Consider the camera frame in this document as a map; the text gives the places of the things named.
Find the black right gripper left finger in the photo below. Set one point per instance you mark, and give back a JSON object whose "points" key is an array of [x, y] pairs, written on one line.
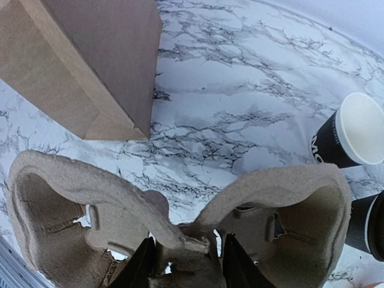
{"points": [[139, 268]]}

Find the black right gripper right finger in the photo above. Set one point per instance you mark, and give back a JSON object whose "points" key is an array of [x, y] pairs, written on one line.
{"points": [[238, 268]]}

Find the black paper coffee cup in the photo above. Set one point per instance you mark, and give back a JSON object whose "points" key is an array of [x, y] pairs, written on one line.
{"points": [[357, 233]]}

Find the brown paper bag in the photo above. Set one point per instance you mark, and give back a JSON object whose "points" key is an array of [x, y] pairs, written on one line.
{"points": [[89, 65]]}

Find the black plastic cup lid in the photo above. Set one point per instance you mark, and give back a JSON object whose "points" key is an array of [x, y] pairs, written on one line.
{"points": [[375, 228]]}

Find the orange white bowl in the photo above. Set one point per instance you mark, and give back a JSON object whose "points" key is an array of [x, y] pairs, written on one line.
{"points": [[375, 285]]}

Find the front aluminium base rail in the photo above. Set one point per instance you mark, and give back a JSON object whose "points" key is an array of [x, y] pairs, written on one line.
{"points": [[15, 273]]}

